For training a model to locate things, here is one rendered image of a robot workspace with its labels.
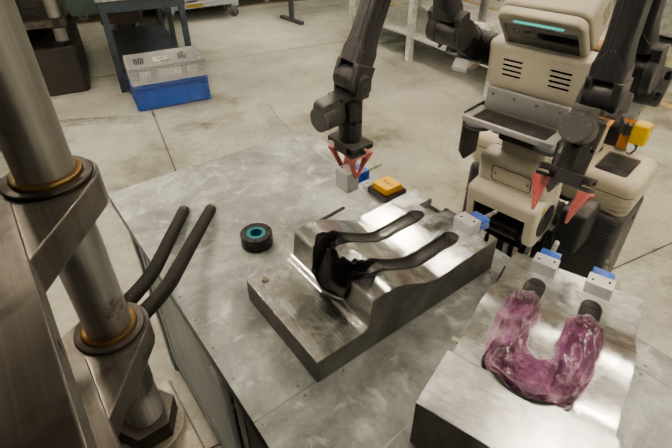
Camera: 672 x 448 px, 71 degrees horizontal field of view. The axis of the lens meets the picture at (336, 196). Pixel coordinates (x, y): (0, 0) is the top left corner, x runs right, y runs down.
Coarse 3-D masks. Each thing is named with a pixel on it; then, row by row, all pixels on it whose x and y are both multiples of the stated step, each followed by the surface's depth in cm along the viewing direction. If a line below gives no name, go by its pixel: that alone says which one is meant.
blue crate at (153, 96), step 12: (156, 84) 375; (168, 84) 379; (180, 84) 383; (192, 84) 389; (204, 84) 392; (144, 96) 376; (156, 96) 380; (168, 96) 384; (180, 96) 389; (192, 96) 394; (204, 96) 398; (144, 108) 379; (156, 108) 385
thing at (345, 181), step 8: (336, 168) 118; (344, 168) 118; (368, 168) 122; (336, 176) 119; (344, 176) 116; (352, 176) 116; (360, 176) 119; (368, 176) 121; (336, 184) 121; (344, 184) 118; (352, 184) 118
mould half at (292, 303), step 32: (416, 192) 121; (320, 224) 103; (352, 224) 109; (384, 224) 111; (416, 224) 110; (448, 224) 109; (352, 256) 94; (384, 256) 98; (448, 256) 101; (480, 256) 104; (256, 288) 97; (288, 288) 97; (352, 288) 88; (384, 288) 86; (416, 288) 92; (448, 288) 101; (288, 320) 90; (320, 320) 90; (352, 320) 89; (384, 320) 90; (320, 352) 84; (352, 352) 88
